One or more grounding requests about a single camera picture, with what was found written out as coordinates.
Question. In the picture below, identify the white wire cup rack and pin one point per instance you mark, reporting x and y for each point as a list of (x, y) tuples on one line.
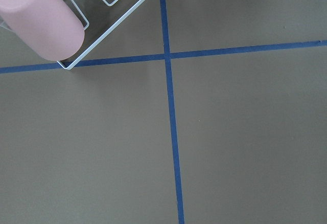
[(97, 27)]

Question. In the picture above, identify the pink plastic cup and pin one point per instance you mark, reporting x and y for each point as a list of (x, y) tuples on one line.
[(49, 27)]

